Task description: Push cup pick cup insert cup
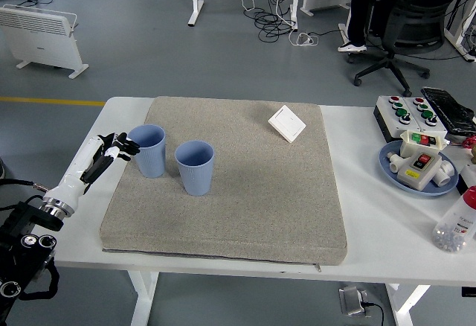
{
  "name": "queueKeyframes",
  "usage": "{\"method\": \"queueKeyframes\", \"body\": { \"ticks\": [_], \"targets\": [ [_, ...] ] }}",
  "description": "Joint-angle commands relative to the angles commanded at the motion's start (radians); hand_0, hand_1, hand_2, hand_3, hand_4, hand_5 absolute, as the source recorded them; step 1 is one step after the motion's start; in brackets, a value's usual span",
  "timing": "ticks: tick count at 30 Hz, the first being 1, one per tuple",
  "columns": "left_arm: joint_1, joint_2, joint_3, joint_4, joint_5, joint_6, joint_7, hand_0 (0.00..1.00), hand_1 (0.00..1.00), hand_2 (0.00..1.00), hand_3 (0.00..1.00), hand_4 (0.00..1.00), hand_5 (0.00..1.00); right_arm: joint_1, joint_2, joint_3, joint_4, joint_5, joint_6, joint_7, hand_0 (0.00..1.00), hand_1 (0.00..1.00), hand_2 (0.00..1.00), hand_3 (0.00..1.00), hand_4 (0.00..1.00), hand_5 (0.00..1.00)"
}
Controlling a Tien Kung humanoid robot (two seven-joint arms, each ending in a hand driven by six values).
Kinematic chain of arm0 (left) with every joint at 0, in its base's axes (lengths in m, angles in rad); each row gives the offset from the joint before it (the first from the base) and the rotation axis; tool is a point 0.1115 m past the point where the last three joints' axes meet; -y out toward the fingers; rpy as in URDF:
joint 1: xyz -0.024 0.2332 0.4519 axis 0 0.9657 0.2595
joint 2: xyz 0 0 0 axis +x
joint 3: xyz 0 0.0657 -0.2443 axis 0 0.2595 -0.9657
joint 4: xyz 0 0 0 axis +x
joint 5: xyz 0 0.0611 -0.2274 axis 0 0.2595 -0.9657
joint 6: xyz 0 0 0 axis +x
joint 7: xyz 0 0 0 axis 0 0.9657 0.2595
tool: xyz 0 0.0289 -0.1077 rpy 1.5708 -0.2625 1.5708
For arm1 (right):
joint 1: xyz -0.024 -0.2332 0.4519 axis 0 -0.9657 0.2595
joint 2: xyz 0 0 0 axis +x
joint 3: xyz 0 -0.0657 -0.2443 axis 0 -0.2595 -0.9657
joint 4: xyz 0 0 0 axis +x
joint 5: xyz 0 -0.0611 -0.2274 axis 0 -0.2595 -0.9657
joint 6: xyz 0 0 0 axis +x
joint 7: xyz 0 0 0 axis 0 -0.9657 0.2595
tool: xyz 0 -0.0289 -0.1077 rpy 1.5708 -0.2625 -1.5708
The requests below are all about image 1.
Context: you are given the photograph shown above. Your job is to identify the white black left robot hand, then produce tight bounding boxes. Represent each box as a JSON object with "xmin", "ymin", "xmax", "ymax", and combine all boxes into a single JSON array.
[{"xmin": 43, "ymin": 131, "xmax": 141, "ymax": 211}]

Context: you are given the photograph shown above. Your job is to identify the blue ribbed plastic cup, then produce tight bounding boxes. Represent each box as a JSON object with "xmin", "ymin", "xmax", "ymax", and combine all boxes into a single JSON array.
[
  {"xmin": 128, "ymin": 124, "xmax": 167, "ymax": 179},
  {"xmin": 174, "ymin": 140, "xmax": 216, "ymax": 197}
]

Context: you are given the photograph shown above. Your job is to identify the white push-button control box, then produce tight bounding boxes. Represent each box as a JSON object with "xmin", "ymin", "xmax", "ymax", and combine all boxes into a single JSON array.
[
  {"xmin": 373, "ymin": 95, "xmax": 421, "ymax": 143},
  {"xmin": 404, "ymin": 96, "xmax": 448, "ymax": 138}
]

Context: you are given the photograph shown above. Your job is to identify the large white panel heater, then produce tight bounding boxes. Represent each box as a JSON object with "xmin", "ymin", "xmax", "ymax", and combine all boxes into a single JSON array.
[{"xmin": 0, "ymin": 4, "xmax": 89, "ymax": 79}]

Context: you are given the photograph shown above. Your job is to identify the grey-brown speckled mat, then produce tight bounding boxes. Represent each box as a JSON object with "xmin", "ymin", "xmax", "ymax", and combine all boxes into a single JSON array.
[{"xmin": 98, "ymin": 95, "xmax": 349, "ymax": 273}]

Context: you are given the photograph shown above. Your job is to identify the white table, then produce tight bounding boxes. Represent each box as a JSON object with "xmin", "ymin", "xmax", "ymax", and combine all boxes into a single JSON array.
[{"xmin": 21, "ymin": 96, "xmax": 476, "ymax": 326}]

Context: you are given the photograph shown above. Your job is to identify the silver foot pedal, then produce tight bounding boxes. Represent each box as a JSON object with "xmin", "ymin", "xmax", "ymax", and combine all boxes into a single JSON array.
[{"xmin": 338, "ymin": 284, "xmax": 373, "ymax": 318}]

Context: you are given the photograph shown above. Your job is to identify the blue round plate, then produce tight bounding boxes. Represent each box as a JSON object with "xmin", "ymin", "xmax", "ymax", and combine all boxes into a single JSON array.
[{"xmin": 378, "ymin": 140, "xmax": 459, "ymax": 197}]

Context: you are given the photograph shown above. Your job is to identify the white plastic pipe fitting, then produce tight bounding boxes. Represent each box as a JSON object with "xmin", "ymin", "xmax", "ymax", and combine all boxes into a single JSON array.
[
  {"xmin": 431, "ymin": 159, "xmax": 455, "ymax": 188},
  {"xmin": 385, "ymin": 150, "xmax": 405, "ymax": 173}
]

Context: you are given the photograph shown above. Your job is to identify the person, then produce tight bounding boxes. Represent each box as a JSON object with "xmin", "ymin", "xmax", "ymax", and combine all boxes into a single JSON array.
[{"xmin": 337, "ymin": 0, "xmax": 473, "ymax": 54}]

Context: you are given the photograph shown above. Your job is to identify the white box green red buttons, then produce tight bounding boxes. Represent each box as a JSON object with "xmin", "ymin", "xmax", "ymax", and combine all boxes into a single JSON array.
[{"xmin": 399, "ymin": 129, "xmax": 449, "ymax": 159}]

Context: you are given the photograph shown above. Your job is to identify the black office chair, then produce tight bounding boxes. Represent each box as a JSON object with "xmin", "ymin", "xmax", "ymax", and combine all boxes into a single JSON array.
[{"xmin": 347, "ymin": 0, "xmax": 464, "ymax": 97}]

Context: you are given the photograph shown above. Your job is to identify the black wrapped flat package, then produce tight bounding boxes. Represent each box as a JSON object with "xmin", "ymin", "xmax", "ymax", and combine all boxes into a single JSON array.
[{"xmin": 420, "ymin": 86, "xmax": 476, "ymax": 135}]

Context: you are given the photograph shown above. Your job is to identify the clear bottle red cap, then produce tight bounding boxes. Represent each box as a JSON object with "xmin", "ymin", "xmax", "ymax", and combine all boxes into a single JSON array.
[{"xmin": 431, "ymin": 185, "xmax": 476, "ymax": 254}]

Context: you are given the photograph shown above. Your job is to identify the white wall switch plate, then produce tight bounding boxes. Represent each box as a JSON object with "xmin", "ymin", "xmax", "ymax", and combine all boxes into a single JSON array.
[{"xmin": 267, "ymin": 104, "xmax": 307, "ymax": 144}]

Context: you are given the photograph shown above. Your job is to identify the black floor cable bundle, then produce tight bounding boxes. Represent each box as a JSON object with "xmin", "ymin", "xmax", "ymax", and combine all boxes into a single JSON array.
[{"xmin": 243, "ymin": 0, "xmax": 298, "ymax": 42}]

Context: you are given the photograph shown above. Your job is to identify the white plug with cable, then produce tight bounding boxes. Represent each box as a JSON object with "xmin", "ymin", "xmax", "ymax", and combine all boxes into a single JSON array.
[{"xmin": 289, "ymin": 31, "xmax": 320, "ymax": 48}]

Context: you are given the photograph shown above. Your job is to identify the black pedal cable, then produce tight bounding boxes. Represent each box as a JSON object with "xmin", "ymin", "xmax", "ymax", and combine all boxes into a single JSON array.
[{"xmin": 362, "ymin": 301, "xmax": 385, "ymax": 326}]

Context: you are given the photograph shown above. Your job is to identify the grey switch box red button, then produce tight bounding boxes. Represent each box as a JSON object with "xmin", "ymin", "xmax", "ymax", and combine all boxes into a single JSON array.
[{"xmin": 396, "ymin": 148, "xmax": 443, "ymax": 192}]

